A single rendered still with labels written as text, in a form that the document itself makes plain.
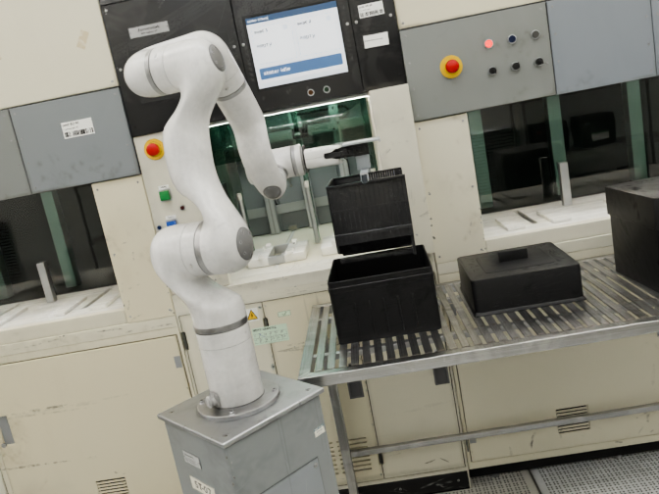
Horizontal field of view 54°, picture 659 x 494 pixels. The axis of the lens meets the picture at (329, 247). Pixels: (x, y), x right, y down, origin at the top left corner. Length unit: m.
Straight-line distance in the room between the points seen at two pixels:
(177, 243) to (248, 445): 0.45
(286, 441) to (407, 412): 0.90
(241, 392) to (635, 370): 1.42
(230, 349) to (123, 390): 1.01
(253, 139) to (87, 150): 0.73
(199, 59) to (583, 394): 1.67
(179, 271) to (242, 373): 0.26
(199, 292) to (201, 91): 0.43
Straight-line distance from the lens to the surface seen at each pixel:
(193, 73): 1.39
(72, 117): 2.24
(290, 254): 2.33
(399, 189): 1.67
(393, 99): 2.02
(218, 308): 1.42
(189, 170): 1.40
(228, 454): 1.40
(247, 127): 1.67
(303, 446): 1.52
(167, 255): 1.43
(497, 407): 2.35
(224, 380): 1.47
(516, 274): 1.78
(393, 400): 2.29
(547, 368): 2.33
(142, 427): 2.44
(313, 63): 2.08
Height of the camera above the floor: 1.36
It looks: 11 degrees down
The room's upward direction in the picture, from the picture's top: 11 degrees counter-clockwise
